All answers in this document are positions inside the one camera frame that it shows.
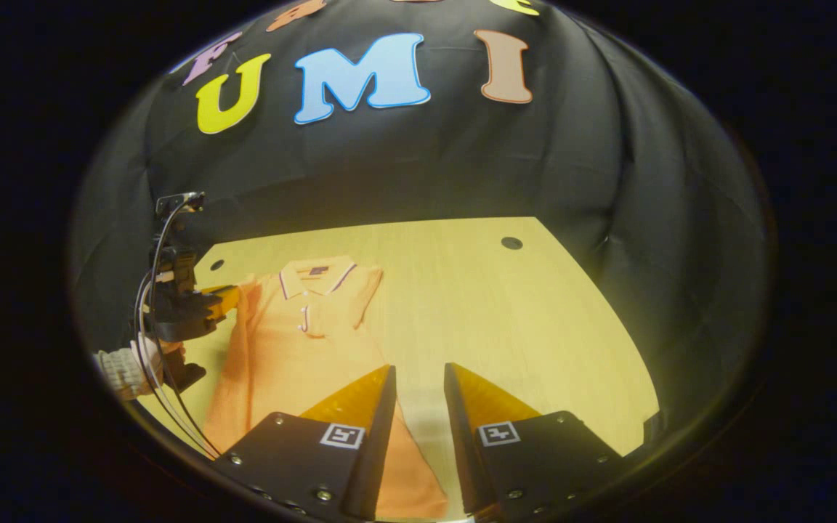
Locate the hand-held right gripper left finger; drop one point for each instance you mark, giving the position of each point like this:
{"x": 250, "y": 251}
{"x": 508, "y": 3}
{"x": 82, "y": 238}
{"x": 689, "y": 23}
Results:
{"x": 375, "y": 457}

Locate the orange T-shirt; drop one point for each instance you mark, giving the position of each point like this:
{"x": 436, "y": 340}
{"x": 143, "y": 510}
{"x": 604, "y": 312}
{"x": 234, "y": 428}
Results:
{"x": 280, "y": 363}

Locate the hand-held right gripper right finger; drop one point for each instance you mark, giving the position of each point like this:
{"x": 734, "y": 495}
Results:
{"x": 466, "y": 465}

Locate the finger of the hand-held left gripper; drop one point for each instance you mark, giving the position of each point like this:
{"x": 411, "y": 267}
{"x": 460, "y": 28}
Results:
{"x": 226, "y": 294}

